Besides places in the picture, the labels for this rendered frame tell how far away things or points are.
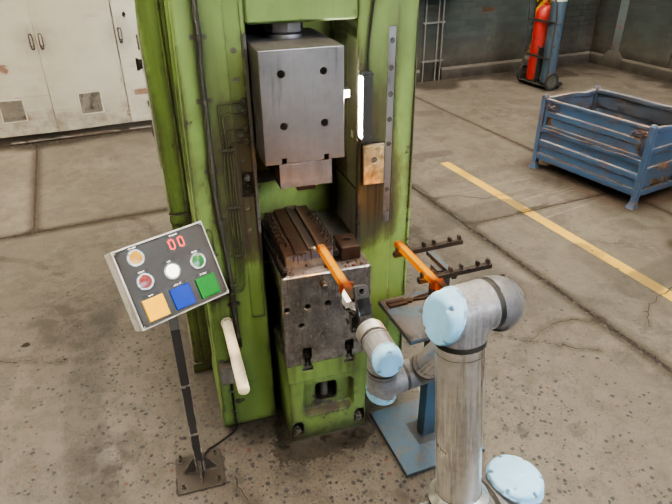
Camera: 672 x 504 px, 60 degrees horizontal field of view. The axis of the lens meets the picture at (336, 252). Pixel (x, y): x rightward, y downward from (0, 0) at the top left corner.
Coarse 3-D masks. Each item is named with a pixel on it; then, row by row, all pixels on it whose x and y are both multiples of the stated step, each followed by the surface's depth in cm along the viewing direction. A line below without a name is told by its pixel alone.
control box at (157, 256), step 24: (144, 240) 195; (192, 240) 204; (120, 264) 189; (144, 264) 194; (168, 264) 198; (192, 264) 203; (216, 264) 209; (120, 288) 193; (144, 288) 192; (168, 288) 197; (192, 288) 202; (144, 312) 192
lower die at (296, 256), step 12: (276, 216) 258; (288, 216) 258; (276, 228) 250; (288, 228) 247; (312, 228) 247; (288, 240) 239; (300, 240) 238; (324, 240) 237; (288, 252) 231; (300, 252) 229; (312, 252) 231; (288, 264) 230; (300, 264) 232; (312, 264) 234
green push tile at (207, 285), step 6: (204, 276) 205; (210, 276) 206; (198, 282) 203; (204, 282) 204; (210, 282) 206; (216, 282) 207; (198, 288) 203; (204, 288) 204; (210, 288) 205; (216, 288) 207; (204, 294) 204; (210, 294) 205
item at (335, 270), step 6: (318, 246) 219; (324, 246) 219; (318, 252) 219; (324, 252) 215; (324, 258) 212; (330, 258) 211; (330, 264) 207; (336, 264) 207; (330, 270) 206; (336, 270) 203; (336, 276) 199; (342, 276) 199; (342, 282) 196; (348, 282) 194; (342, 288) 194; (348, 288) 191; (348, 294) 188
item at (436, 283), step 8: (400, 240) 237; (400, 248) 231; (408, 248) 231; (408, 256) 226; (416, 256) 225; (416, 264) 220; (424, 264) 220; (424, 272) 215; (432, 272) 215; (432, 280) 209; (440, 280) 208; (432, 288) 209; (440, 288) 207
